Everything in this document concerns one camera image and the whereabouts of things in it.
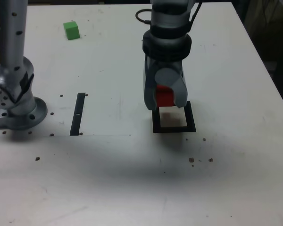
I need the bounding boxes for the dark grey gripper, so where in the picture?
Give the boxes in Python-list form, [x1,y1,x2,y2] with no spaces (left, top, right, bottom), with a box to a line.
[143,56,188,111]

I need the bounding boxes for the black tape square outline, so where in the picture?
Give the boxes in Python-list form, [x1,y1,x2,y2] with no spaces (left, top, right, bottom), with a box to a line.
[152,100,197,134]

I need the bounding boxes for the red cube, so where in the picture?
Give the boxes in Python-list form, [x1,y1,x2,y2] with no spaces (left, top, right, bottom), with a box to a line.
[154,84,175,108]

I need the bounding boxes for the green cube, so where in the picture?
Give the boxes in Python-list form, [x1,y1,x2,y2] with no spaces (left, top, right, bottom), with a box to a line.
[63,21,80,40]

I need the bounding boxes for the black tape strip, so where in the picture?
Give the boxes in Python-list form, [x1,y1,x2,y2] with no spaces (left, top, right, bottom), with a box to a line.
[69,92,86,137]

